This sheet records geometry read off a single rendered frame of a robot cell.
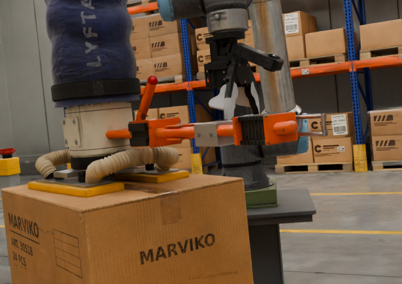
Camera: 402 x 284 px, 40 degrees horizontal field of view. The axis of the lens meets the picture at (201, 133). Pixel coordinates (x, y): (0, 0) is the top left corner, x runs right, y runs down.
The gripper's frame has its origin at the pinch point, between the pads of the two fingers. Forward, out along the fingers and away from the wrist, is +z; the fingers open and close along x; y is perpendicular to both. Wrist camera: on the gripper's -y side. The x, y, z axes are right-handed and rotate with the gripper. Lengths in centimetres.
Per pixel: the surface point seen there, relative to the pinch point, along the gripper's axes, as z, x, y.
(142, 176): 11.4, -0.5, 30.2
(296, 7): -164, -829, 291
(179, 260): 28.0, 12.9, 12.5
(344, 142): 67, -705, 190
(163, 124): -1.4, 10.9, 14.5
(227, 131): 0.5, 21.5, -6.7
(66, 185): 11.0, 13.6, 42.5
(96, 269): 25.2, 30.0, 20.4
